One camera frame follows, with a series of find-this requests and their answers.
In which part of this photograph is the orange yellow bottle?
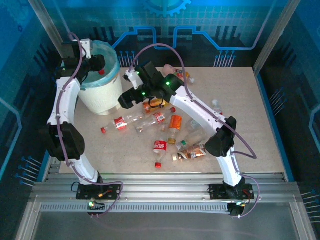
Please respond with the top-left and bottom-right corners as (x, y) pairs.
(142, 98), (171, 115)

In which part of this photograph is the orange label bottle gold cap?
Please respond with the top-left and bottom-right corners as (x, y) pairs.
(166, 114), (183, 145)

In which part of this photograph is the cola bottle large red label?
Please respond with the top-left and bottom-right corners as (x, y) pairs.
(152, 124), (169, 169)

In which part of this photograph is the clear bottle white cap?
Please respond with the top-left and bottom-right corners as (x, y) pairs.
(211, 99), (224, 116)

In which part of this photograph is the clear bottle green cap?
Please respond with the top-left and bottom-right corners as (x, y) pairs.
(175, 118), (208, 151)

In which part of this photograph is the copper label bottle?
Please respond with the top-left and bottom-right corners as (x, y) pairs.
(171, 143), (208, 162)

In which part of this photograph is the white round waste bin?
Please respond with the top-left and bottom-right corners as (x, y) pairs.
(78, 67), (125, 116)

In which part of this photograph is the pink bottle fruit label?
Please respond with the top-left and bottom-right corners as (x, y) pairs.
(163, 64), (196, 84)

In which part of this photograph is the black controller box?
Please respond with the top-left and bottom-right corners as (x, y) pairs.
(228, 201), (245, 218)
(86, 197), (106, 210)

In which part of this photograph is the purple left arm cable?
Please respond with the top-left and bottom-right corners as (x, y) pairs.
(56, 31), (125, 219)

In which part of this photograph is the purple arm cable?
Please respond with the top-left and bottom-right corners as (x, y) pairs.
(56, 31), (125, 219)
(128, 42), (261, 219)

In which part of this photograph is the black cable loop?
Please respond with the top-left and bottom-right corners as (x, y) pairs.
(148, 98), (165, 109)

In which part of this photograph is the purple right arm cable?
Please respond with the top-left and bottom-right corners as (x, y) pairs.
(128, 42), (261, 219)

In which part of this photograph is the aluminium corner post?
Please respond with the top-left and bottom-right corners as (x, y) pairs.
(27, 0), (66, 50)
(252, 0), (302, 72)

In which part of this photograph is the aluminium rail frame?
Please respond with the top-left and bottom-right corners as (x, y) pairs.
(17, 172), (316, 240)

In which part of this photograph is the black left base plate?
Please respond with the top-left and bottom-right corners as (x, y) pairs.
(76, 183), (122, 200)

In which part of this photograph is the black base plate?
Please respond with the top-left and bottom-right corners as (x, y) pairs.
(208, 183), (255, 200)
(76, 183), (122, 200)

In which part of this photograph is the slotted grey cable duct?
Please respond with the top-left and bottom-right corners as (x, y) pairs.
(39, 202), (231, 214)

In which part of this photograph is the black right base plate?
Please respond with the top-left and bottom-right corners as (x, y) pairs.
(208, 183), (255, 200)

